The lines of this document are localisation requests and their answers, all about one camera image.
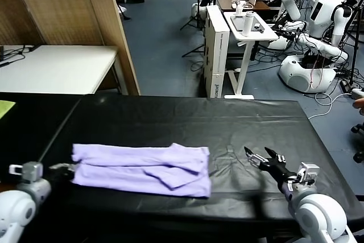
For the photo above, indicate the small black box device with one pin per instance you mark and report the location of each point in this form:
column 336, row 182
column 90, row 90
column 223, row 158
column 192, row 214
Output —
column 2, row 53

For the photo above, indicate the black office chair base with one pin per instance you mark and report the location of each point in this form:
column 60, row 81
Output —
column 359, row 128

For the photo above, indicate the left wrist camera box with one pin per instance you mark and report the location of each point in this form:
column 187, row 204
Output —
column 28, row 172

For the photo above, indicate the wide black table cover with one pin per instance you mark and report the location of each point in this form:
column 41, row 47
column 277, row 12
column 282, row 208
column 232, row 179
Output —
column 170, row 123

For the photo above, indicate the white desk gadget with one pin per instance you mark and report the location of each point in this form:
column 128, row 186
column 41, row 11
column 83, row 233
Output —
column 239, row 9

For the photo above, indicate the white standing desk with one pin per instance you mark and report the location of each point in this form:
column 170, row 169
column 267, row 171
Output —
column 245, row 66

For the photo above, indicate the black power strip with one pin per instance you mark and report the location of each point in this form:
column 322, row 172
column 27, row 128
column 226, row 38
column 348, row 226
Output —
column 345, row 86

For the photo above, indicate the lavender t-shirt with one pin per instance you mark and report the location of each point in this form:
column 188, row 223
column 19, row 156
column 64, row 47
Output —
column 128, row 174

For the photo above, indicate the big white round robot base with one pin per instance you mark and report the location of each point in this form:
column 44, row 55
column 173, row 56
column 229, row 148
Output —
column 298, row 78

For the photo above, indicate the white humanoid robot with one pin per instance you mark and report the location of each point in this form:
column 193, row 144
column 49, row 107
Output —
column 321, row 12

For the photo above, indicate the white bottle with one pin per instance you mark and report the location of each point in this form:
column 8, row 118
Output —
column 248, row 24

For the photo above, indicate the yellow-green cloth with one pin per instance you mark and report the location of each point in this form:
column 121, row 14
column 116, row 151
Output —
column 5, row 107

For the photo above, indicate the narrow black table cover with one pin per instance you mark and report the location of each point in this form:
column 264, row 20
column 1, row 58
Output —
column 34, row 135

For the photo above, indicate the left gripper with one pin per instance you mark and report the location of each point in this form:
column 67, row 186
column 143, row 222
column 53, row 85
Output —
column 57, row 174

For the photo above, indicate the white power strip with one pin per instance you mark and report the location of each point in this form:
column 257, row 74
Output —
column 357, row 93

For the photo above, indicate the wooden folding screen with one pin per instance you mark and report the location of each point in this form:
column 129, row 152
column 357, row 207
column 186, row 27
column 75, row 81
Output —
column 71, row 6

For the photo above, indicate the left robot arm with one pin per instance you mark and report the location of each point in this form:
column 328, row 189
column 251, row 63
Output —
column 17, row 209

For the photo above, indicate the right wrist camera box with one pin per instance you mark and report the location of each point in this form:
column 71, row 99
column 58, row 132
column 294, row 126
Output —
column 308, row 170

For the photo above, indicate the black monitor tripod stand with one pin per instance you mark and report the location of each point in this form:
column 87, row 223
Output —
column 204, row 1

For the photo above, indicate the white table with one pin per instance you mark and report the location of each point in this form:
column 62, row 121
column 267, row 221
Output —
column 57, row 69

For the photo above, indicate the low white robot base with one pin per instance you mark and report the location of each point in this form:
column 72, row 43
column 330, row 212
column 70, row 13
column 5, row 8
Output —
column 280, row 44

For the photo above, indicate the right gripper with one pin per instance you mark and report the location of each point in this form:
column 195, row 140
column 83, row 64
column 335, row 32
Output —
column 280, row 172

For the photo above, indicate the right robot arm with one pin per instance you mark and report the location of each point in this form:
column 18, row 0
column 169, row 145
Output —
column 318, row 214

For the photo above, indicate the tall white cardboard box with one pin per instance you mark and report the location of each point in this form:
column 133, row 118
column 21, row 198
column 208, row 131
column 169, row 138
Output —
column 217, row 55

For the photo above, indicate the tall black tripod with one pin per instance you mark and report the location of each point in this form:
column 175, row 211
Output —
column 355, row 55

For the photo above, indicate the white robot forearm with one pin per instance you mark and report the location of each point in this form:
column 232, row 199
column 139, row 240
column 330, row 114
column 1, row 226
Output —
column 321, row 45

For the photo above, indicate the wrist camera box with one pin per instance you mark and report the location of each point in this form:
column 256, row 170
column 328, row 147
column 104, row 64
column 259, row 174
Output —
column 308, row 170
column 28, row 172

